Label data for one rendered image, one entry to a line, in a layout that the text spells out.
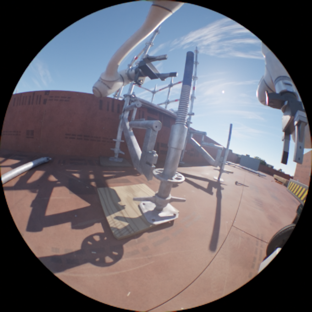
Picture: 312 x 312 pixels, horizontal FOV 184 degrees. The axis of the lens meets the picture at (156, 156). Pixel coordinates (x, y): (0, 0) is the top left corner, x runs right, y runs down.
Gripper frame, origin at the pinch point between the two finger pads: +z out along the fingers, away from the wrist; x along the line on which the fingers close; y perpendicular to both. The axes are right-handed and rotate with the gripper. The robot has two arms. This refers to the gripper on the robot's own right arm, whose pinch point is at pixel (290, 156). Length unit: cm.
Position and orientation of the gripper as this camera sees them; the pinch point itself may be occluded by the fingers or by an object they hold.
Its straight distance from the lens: 36.0
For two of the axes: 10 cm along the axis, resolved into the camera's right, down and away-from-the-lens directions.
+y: 5.1, 2.5, -8.2
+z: -2.0, 9.6, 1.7
